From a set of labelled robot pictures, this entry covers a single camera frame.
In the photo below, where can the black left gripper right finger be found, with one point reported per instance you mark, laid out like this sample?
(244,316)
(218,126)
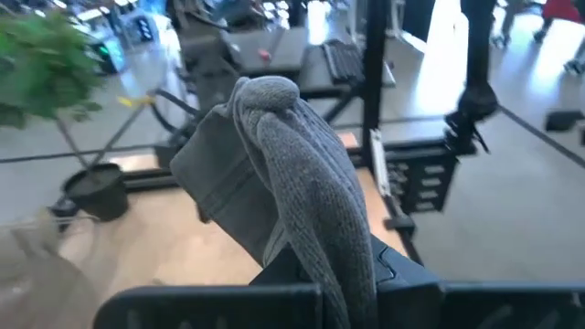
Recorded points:
(393,272)

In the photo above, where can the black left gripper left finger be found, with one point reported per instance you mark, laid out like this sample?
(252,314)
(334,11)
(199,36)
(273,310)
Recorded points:
(288,272)

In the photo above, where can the dark grey baseball cap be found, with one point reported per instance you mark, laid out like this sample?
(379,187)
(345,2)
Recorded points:
(311,183)

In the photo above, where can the tan baseball cap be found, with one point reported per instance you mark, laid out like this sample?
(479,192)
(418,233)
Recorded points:
(36,283)

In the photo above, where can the silver aluminium bar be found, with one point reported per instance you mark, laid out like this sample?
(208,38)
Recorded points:
(380,160)

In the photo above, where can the black plant pot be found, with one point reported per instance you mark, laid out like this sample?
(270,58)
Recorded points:
(96,194)

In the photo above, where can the black keyboard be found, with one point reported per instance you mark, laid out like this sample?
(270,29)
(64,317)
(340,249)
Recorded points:
(343,61)

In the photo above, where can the dark office desk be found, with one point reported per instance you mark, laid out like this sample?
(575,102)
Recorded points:
(283,50)

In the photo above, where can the black floor stand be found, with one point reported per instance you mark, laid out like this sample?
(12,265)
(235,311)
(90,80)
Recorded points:
(477,45)

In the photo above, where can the clear plastic tray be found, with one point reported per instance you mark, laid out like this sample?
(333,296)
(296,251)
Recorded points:
(45,223)

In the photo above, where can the person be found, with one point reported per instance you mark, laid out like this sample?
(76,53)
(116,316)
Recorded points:
(562,9)

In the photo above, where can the green leafy plant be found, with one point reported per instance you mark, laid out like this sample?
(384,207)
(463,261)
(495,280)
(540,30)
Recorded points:
(41,68)

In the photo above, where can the black slotted metal bracket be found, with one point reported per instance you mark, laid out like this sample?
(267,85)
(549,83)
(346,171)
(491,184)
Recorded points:
(395,157)

